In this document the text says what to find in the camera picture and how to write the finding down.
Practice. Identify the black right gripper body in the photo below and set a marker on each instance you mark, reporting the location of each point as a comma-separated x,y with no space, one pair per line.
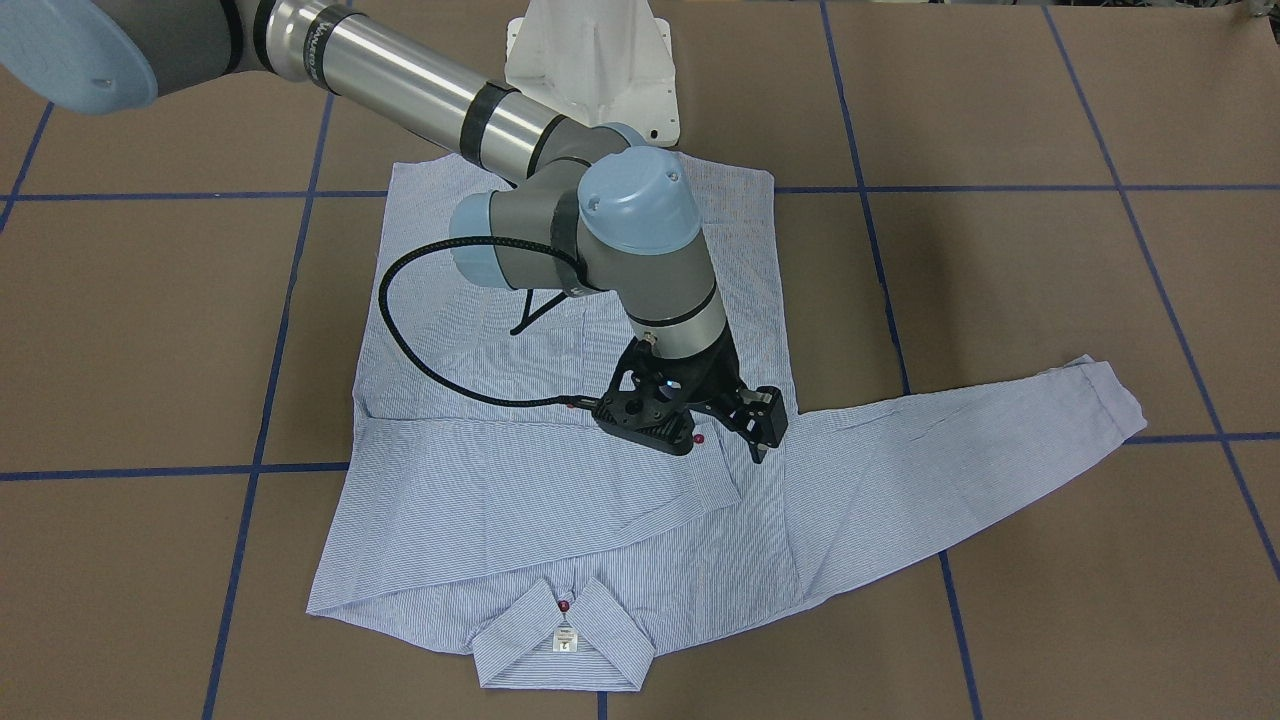
718,376

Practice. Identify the light blue striped shirt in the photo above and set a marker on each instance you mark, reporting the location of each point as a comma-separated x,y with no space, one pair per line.
563,558

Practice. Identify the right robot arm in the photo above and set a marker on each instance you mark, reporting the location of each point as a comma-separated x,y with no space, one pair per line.
588,209

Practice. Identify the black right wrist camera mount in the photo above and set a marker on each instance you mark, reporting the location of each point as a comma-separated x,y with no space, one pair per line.
647,402

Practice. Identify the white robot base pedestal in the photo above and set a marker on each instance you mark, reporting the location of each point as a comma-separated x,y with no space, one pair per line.
598,62

